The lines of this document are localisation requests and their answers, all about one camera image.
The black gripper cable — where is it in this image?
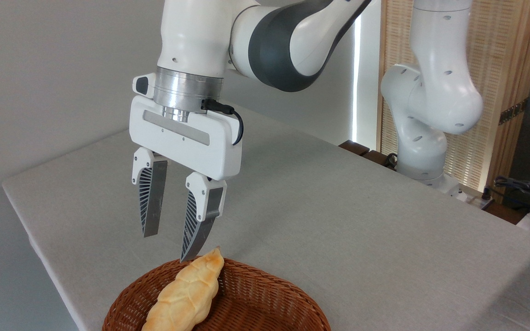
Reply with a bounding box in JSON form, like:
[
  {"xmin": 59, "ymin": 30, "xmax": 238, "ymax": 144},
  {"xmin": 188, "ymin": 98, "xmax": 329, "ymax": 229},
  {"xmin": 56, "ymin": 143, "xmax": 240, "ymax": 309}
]
[{"xmin": 201, "ymin": 99, "xmax": 244, "ymax": 146}]

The golden braided bread loaf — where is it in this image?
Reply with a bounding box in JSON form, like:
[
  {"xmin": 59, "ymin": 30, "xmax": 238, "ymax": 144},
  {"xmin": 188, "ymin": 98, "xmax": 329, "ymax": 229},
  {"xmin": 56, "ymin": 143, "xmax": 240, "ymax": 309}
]
[{"xmin": 141, "ymin": 247, "xmax": 225, "ymax": 331}]

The black cable bundle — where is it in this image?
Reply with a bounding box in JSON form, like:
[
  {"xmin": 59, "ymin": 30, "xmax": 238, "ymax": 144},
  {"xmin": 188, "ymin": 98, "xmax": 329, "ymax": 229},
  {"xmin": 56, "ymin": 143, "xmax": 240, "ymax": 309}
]
[{"xmin": 484, "ymin": 175, "xmax": 530, "ymax": 217}]

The brown wicker basket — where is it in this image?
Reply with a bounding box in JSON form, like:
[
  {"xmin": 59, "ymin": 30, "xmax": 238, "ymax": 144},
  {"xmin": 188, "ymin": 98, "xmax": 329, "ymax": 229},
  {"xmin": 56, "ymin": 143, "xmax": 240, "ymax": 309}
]
[{"xmin": 102, "ymin": 257, "xmax": 331, "ymax": 331}]

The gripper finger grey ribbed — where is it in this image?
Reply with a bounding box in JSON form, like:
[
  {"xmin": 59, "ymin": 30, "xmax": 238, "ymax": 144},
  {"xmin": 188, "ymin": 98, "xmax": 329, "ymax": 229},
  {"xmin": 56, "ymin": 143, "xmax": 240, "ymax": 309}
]
[
  {"xmin": 132, "ymin": 147, "xmax": 168, "ymax": 238},
  {"xmin": 180, "ymin": 172, "xmax": 227, "ymax": 263}
]

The dark brown wooden block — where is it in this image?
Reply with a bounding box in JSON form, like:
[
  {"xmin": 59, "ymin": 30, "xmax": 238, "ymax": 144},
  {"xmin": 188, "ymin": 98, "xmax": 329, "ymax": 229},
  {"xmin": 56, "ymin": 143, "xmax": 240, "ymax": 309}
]
[{"xmin": 339, "ymin": 140, "xmax": 397, "ymax": 171}]

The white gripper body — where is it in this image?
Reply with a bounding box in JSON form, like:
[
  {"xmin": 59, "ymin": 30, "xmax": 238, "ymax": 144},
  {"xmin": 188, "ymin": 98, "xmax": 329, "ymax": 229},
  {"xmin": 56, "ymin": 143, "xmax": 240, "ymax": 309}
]
[{"xmin": 129, "ymin": 96, "xmax": 242, "ymax": 181}]

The grey tablecloth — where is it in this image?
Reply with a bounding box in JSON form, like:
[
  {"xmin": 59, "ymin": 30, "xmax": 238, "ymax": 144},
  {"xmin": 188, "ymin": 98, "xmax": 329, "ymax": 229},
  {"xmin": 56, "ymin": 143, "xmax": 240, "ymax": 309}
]
[{"xmin": 2, "ymin": 106, "xmax": 530, "ymax": 331}]

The wooden slatted screen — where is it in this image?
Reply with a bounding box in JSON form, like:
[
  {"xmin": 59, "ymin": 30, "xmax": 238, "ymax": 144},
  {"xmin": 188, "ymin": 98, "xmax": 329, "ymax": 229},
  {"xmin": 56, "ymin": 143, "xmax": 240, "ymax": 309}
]
[{"xmin": 377, "ymin": 0, "xmax": 530, "ymax": 205}]

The bright vertical light strip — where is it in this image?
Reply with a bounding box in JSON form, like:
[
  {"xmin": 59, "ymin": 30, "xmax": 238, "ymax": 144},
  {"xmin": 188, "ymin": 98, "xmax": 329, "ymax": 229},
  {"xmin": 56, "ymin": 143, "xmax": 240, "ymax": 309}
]
[{"xmin": 352, "ymin": 14, "xmax": 365, "ymax": 138}]

